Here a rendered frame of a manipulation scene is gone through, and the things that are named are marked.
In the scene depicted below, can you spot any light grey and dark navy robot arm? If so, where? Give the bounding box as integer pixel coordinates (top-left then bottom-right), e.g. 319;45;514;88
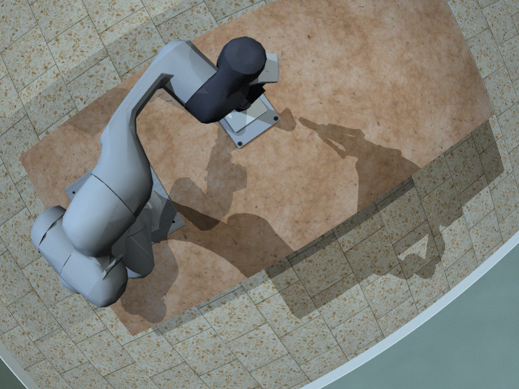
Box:
31;36;280;307

